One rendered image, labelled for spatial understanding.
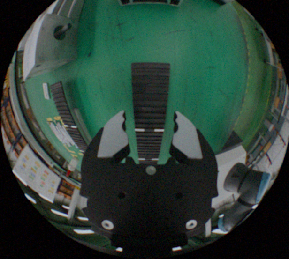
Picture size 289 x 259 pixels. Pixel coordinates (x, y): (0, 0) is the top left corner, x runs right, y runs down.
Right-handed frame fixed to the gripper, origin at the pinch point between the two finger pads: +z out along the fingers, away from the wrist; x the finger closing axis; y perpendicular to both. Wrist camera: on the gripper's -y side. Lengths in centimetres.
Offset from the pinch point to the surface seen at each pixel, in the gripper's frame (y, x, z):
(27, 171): 117, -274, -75
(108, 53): -9.2, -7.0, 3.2
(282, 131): 68, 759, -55
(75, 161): 30.1, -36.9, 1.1
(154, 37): -11.4, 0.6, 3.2
